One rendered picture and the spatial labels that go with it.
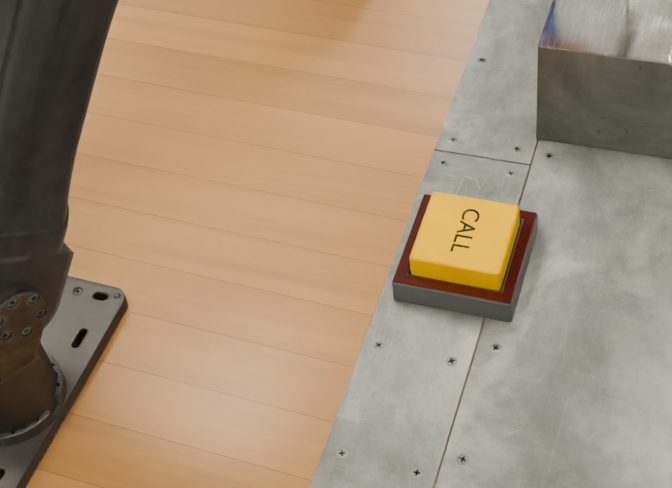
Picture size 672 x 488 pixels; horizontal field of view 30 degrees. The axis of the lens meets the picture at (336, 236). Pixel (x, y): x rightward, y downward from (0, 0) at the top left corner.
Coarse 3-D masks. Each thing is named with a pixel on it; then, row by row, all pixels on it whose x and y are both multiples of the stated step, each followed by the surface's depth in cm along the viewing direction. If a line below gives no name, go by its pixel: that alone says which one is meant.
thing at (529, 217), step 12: (420, 216) 85; (528, 216) 84; (528, 228) 83; (408, 240) 84; (528, 240) 82; (408, 252) 83; (516, 252) 82; (408, 264) 82; (516, 264) 81; (396, 276) 82; (408, 276) 82; (516, 276) 81; (432, 288) 81; (444, 288) 81; (456, 288) 81; (468, 288) 80; (504, 288) 80; (492, 300) 80; (504, 300) 80
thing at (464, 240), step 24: (432, 216) 83; (456, 216) 82; (480, 216) 82; (504, 216) 82; (432, 240) 81; (456, 240) 81; (480, 240) 81; (504, 240) 81; (432, 264) 80; (456, 264) 80; (480, 264) 80; (504, 264) 80
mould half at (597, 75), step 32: (576, 0) 87; (608, 0) 86; (640, 0) 86; (544, 32) 85; (576, 32) 85; (608, 32) 84; (640, 32) 84; (544, 64) 85; (576, 64) 84; (608, 64) 84; (640, 64) 83; (544, 96) 88; (576, 96) 87; (608, 96) 86; (640, 96) 85; (544, 128) 90; (576, 128) 89; (608, 128) 88; (640, 128) 87
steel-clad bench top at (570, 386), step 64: (512, 0) 101; (512, 64) 96; (448, 128) 93; (512, 128) 92; (448, 192) 89; (512, 192) 88; (576, 192) 87; (640, 192) 87; (576, 256) 84; (640, 256) 83; (384, 320) 82; (448, 320) 82; (512, 320) 81; (576, 320) 80; (640, 320) 80; (384, 384) 79; (448, 384) 78; (512, 384) 78; (576, 384) 77; (640, 384) 77; (384, 448) 76; (448, 448) 76; (512, 448) 75; (576, 448) 75; (640, 448) 74
